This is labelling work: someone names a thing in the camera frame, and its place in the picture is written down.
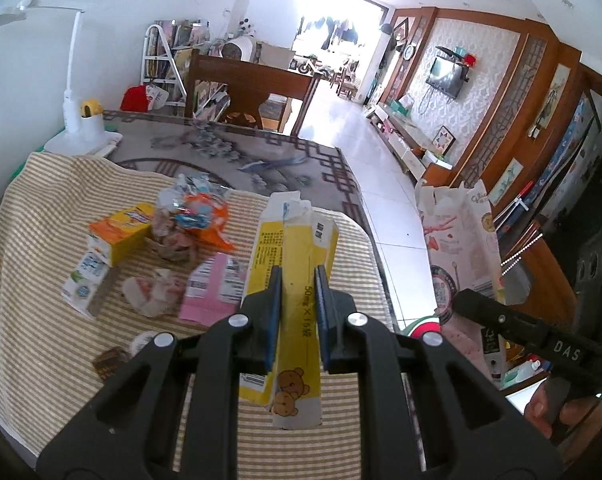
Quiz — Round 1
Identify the wall television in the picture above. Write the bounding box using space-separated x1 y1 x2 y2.
427 54 465 99

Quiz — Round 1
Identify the orange cardboard box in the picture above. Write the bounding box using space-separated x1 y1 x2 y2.
88 203 156 267

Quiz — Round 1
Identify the white desk lamp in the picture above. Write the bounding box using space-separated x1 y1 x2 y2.
0 2 125 157

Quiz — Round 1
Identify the wooden chair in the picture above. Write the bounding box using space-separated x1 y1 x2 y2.
183 48 322 137

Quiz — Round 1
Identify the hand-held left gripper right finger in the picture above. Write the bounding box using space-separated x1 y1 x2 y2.
315 264 564 480

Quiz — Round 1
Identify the red bag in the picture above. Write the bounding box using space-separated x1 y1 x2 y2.
120 85 154 112

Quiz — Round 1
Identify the diamond pattern picture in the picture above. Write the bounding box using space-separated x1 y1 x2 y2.
433 124 456 156

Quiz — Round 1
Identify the red green round lid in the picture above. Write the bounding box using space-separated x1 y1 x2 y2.
398 312 444 341

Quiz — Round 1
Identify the white printed plastic bag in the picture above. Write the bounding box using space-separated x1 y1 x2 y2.
414 179 508 387

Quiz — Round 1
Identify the grey patterned tablecloth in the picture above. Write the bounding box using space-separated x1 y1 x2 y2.
98 109 366 217

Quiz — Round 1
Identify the person's right hand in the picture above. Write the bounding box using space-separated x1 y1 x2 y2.
523 385 602 442

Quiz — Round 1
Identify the white plastic bottle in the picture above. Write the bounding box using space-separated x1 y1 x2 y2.
503 357 552 389

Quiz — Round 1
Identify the mottled wrapper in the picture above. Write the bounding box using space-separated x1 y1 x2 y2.
145 206 198 264

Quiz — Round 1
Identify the wall map poster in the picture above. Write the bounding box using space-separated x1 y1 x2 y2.
540 94 602 222

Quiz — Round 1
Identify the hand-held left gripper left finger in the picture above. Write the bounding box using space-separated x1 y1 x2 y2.
36 265 284 480

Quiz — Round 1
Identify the red print paper wrapper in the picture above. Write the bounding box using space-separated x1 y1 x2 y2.
122 268 187 317

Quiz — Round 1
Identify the pink paper packet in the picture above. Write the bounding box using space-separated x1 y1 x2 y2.
177 252 247 325

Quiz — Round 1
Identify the white magazine rack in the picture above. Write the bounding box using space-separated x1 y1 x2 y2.
139 20 216 107

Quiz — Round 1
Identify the low television cabinet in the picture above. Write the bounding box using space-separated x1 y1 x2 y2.
365 101 456 182

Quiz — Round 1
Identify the crumpled blue white plastic bag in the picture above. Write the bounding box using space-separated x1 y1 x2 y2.
158 173 230 209

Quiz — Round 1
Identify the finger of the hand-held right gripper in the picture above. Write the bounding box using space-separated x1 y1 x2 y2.
452 288 589 372

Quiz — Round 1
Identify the orange snack bag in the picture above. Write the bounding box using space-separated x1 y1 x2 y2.
173 187 237 252

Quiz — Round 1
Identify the yellow cardboard box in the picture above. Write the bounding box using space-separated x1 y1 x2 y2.
238 192 339 431

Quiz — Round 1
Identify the white milk carton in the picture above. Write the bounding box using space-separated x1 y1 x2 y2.
61 237 114 319

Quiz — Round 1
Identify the small brown packet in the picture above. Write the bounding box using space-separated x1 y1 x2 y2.
91 347 132 384

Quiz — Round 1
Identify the beige striped cloth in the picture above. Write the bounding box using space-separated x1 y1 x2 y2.
0 152 398 463

